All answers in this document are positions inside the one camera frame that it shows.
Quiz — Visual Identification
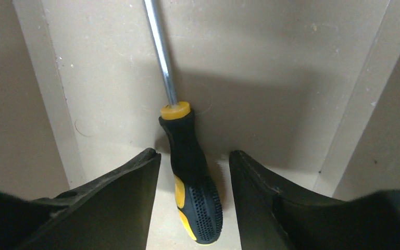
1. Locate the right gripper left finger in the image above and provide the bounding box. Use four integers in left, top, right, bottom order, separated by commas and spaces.
0, 148, 161, 249

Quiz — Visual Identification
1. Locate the yellow black handled screwdriver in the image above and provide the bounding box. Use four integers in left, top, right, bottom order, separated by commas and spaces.
144, 1, 223, 245

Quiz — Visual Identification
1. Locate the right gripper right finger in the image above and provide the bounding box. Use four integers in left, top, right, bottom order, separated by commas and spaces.
229, 151, 400, 249

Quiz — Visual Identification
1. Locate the tan plastic tool bin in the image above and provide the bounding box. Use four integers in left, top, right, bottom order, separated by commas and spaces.
0, 1, 400, 249

